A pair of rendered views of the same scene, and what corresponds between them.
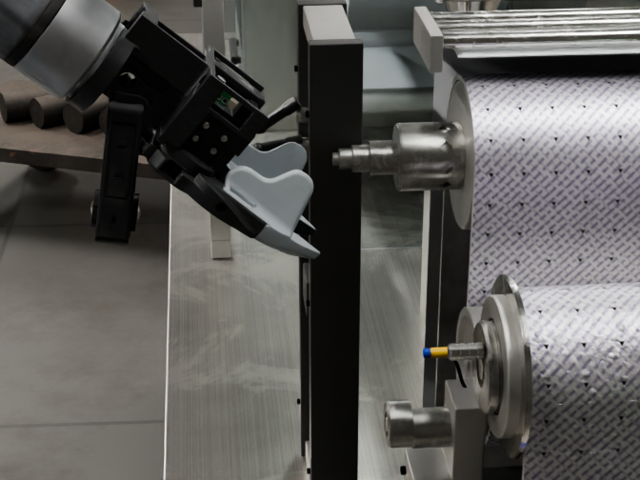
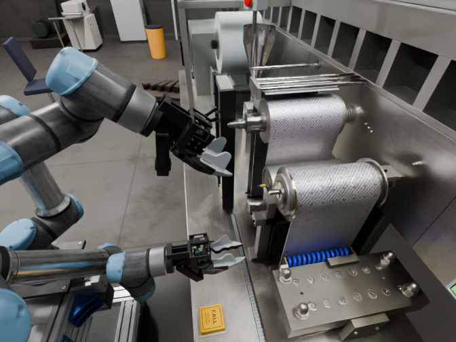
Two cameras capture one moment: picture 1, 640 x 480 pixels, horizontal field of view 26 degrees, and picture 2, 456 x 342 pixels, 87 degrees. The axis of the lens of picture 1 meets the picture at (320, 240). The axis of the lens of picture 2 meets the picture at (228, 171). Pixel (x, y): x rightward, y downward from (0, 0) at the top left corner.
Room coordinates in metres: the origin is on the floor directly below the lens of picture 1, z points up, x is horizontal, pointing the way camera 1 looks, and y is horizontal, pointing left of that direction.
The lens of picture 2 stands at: (0.52, 0.04, 1.73)
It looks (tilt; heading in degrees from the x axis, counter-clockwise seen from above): 40 degrees down; 355
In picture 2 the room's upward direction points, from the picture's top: straight up
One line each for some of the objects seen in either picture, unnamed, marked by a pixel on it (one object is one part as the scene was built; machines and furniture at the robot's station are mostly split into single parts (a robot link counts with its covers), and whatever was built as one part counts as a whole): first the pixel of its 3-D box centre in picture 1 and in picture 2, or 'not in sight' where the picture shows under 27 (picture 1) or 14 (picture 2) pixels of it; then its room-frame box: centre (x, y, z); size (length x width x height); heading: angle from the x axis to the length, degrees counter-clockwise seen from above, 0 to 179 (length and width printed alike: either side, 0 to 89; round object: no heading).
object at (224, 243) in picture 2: not in sight; (225, 241); (0.92, 0.02, 1.11); 0.09 x 0.03 x 0.06; 104
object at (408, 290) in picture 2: not in sight; (412, 288); (0.77, -0.49, 1.05); 0.04 x 0.04 x 0.04
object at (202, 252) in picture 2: not in sight; (190, 254); (0.89, 0.12, 1.12); 0.12 x 0.08 x 0.09; 95
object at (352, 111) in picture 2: not in sight; (343, 115); (1.24, -0.42, 1.34); 0.07 x 0.07 x 0.07; 5
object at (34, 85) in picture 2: not in sight; (42, 81); (4.04, 2.31, 0.51); 0.59 x 0.56 x 1.01; 89
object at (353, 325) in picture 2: not in sight; (363, 328); (0.71, -0.35, 0.97); 0.10 x 0.03 x 0.11; 95
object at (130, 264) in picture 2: not in sight; (131, 266); (0.87, 0.28, 1.11); 0.11 x 0.08 x 0.09; 95
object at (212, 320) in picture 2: not in sight; (212, 318); (0.79, 0.07, 0.91); 0.07 x 0.07 x 0.02; 5
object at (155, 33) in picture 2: not in sight; (156, 41); (7.00, 1.21, 0.33); 0.40 x 0.40 x 0.66
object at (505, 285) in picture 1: (508, 366); (285, 193); (0.97, -0.15, 1.25); 0.15 x 0.01 x 0.15; 5
